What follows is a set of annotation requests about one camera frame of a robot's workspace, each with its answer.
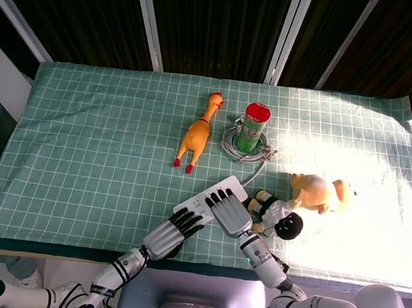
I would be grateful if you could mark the white shoe of person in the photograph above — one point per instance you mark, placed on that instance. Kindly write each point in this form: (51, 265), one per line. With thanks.
(30, 279)

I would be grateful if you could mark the dark brown curtain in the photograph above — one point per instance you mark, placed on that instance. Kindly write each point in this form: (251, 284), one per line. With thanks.
(219, 26)

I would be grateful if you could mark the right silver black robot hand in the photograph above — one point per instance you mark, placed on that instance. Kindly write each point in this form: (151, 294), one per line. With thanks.
(233, 217)

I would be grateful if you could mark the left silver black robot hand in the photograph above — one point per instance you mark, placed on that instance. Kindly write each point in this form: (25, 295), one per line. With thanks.
(163, 238)

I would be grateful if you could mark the grey robot torso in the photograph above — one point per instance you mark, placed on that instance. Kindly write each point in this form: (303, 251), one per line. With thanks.
(187, 299)

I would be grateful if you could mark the green chips can red lid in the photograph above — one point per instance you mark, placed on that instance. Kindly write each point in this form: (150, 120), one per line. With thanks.
(252, 132)

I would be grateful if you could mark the black white plush doll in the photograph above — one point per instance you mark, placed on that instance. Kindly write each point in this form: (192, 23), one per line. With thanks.
(276, 211)

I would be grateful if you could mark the white power strip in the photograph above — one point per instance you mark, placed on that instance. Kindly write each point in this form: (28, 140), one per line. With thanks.
(196, 205)

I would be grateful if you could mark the yellow rubber chicken toy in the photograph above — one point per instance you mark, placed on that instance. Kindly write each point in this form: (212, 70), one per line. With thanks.
(196, 135)

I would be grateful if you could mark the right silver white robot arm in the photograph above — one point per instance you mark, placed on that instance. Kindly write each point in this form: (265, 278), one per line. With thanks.
(265, 265)

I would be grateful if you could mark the yellow plush duck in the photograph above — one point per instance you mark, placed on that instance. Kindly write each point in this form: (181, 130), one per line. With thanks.
(317, 193)

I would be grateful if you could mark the green checked tablecloth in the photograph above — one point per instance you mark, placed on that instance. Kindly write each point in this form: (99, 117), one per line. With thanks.
(86, 134)

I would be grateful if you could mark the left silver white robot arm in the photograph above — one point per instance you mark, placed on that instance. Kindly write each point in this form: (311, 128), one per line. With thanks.
(122, 265)

